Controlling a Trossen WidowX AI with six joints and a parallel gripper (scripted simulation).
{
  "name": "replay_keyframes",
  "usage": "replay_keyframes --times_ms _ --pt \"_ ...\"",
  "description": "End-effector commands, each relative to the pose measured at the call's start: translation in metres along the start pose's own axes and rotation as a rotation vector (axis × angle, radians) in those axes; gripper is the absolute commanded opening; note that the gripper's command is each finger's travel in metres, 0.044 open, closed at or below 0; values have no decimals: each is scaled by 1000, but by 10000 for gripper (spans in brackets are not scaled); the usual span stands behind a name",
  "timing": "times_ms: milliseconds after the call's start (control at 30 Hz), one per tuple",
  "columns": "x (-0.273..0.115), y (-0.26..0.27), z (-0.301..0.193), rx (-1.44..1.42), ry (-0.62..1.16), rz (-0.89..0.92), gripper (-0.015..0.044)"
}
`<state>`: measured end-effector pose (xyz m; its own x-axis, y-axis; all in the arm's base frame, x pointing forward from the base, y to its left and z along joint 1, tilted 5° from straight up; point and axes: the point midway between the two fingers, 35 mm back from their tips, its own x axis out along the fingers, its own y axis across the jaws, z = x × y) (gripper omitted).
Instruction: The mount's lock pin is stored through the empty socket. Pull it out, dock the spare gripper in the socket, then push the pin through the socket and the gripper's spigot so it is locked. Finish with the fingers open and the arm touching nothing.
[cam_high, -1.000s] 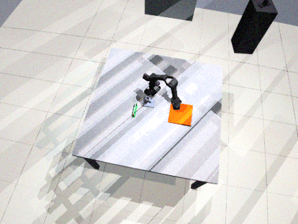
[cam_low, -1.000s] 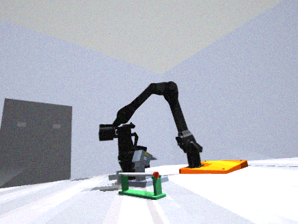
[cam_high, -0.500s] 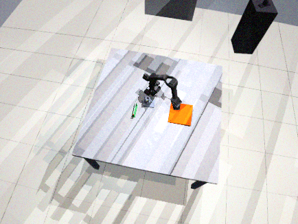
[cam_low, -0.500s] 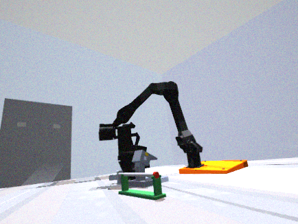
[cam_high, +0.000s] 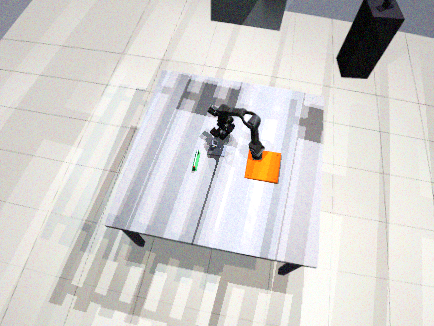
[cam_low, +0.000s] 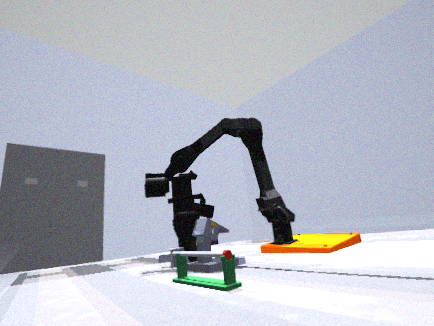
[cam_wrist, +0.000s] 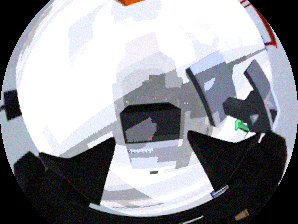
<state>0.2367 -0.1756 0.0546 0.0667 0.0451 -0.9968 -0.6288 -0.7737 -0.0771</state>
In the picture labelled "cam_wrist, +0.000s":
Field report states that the green cradle stand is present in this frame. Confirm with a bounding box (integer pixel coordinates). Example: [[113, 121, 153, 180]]
[[234, 120, 249, 133]]

